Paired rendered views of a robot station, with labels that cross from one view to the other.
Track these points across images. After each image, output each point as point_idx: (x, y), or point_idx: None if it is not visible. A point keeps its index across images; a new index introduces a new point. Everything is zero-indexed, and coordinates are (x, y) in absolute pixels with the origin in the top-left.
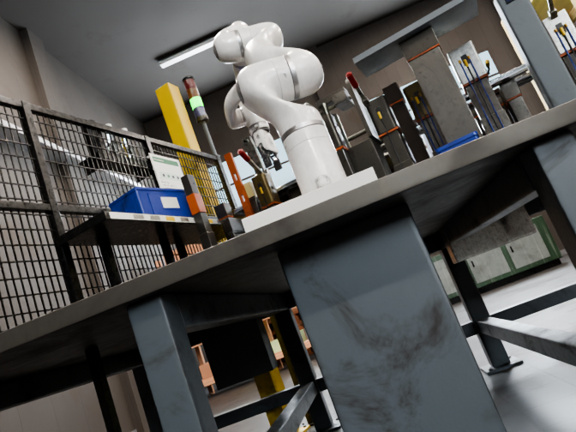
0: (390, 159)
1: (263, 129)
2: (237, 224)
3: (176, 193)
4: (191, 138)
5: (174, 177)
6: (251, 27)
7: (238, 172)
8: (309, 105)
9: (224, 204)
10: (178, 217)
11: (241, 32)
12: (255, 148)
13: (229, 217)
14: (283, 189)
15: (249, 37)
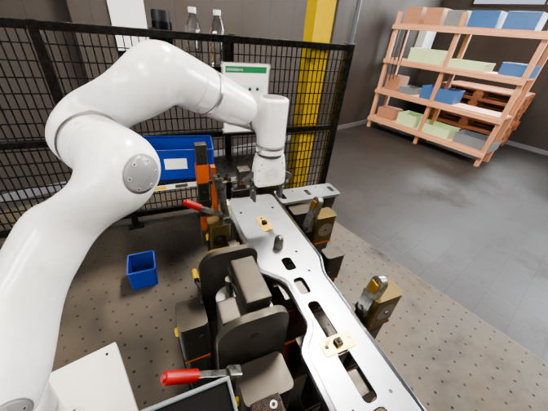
0: (364, 317)
1: (265, 157)
2: (245, 194)
3: (187, 153)
4: (324, 16)
5: (251, 89)
6: (72, 148)
7: (215, 191)
8: (218, 258)
9: (240, 174)
10: (173, 184)
11: (59, 145)
12: (221, 194)
13: (242, 184)
14: (249, 232)
15: (71, 166)
